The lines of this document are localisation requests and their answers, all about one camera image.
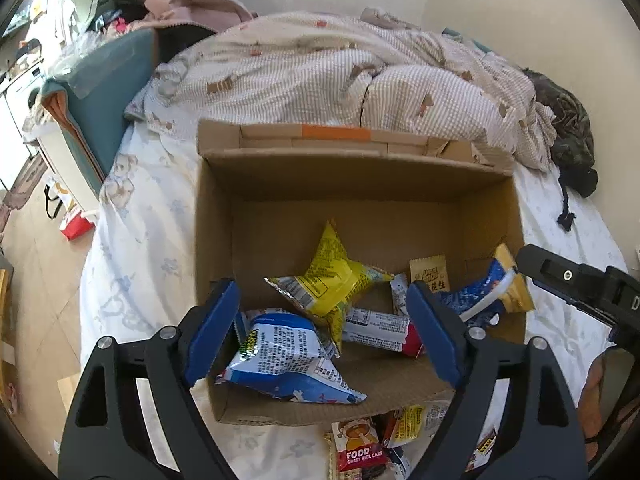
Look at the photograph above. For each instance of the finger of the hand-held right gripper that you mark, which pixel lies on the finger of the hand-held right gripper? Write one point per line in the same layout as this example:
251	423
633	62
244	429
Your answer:
560	275

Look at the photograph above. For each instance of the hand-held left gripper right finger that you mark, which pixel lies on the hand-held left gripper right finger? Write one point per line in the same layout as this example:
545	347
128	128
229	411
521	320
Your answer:
435	335

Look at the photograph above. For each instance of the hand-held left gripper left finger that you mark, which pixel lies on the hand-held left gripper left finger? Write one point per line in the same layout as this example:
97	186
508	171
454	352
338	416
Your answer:
212	332

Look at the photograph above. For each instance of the small white snack sachet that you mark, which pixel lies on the small white snack sachet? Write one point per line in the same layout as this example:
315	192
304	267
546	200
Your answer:
400	295

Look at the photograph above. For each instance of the blue yellow snack bag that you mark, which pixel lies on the blue yellow snack bag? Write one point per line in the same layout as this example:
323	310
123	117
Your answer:
480	295

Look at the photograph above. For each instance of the white red-ended snack packet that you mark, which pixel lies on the white red-ended snack packet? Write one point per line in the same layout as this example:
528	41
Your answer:
375	327

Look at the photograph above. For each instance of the tan peanut sachet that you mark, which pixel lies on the tan peanut sachet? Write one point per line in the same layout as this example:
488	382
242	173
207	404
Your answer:
429	274

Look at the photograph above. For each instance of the blue white snack bag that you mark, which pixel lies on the blue white snack bag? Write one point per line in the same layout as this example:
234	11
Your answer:
285	360

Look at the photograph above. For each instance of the clear white snack packet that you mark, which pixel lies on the clear white snack packet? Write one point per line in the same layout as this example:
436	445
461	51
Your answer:
439	415

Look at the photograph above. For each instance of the yellow white snack packet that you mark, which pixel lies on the yellow white snack packet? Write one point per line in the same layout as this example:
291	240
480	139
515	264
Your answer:
405	425

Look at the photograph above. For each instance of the brown cardboard box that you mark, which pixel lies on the brown cardboard box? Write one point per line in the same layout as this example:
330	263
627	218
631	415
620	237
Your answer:
280	240

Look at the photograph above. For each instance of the red label rice cake packet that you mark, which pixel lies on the red label rice cake packet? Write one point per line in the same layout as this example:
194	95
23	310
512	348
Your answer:
360	445

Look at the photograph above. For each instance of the person's right hand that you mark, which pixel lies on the person's right hand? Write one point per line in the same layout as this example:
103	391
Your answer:
595	395

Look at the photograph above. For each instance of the camouflage jacket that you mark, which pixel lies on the camouflage jacket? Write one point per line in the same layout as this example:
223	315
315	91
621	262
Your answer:
565	125

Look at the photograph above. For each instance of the white red shopping bag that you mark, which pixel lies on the white red shopping bag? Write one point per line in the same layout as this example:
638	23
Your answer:
75	220

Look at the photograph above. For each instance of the patterned floor rug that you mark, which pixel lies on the patterned floor rug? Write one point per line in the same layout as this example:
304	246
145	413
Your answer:
22	182

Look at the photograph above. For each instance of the teal pillow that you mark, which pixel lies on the teal pillow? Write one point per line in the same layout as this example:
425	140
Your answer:
465	40

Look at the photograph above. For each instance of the checked bear print duvet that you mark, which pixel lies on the checked bear print duvet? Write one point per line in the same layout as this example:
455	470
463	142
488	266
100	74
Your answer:
310	70

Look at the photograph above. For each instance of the pink garment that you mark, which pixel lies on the pink garment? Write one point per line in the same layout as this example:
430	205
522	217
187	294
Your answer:
195	5

